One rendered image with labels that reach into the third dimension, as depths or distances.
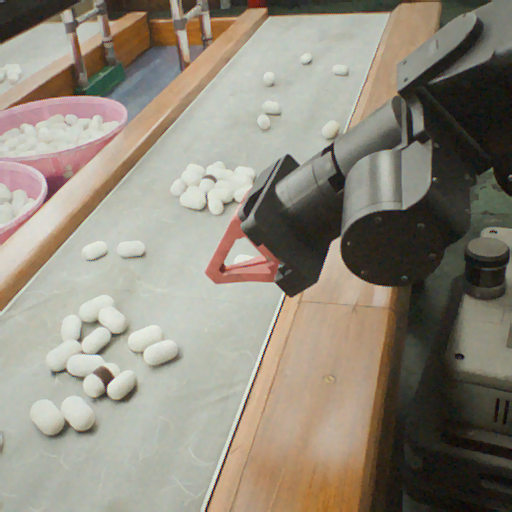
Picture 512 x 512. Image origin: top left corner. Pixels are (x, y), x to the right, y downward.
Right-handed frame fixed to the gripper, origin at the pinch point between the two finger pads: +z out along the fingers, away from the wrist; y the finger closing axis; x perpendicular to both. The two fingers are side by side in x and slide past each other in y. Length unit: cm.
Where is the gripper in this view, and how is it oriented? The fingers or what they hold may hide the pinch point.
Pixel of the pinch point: (217, 272)
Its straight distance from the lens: 55.5
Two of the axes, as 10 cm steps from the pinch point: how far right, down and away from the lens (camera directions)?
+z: -6.9, 4.7, 5.5
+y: -2.7, 5.4, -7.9
